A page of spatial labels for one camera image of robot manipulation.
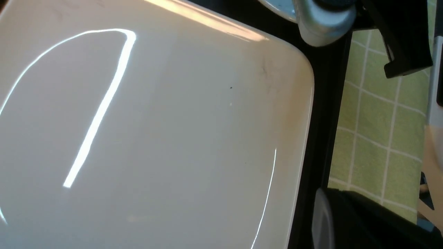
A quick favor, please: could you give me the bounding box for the green checked tablecloth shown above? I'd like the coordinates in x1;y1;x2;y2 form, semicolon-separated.
328;0;437;224

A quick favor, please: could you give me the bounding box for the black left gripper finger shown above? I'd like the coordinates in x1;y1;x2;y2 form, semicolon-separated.
311;188;443;249

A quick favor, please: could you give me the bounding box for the large white rice plate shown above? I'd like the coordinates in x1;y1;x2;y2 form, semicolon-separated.
0;0;314;249

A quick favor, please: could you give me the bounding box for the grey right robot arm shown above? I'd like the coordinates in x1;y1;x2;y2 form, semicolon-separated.
293;0;433;78

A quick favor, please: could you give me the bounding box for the white small dish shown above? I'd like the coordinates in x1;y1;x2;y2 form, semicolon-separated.
259;0;297;23

